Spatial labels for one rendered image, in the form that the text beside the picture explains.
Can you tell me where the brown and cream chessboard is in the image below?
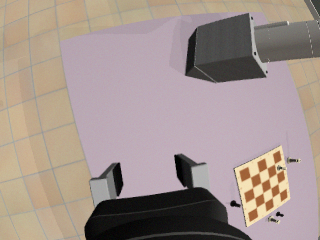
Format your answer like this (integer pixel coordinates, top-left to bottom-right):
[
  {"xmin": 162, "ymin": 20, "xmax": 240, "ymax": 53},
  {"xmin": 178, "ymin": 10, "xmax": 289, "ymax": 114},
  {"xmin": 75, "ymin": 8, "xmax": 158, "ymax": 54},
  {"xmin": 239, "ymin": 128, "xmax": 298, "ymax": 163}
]
[{"xmin": 234, "ymin": 145, "xmax": 290, "ymax": 227}]

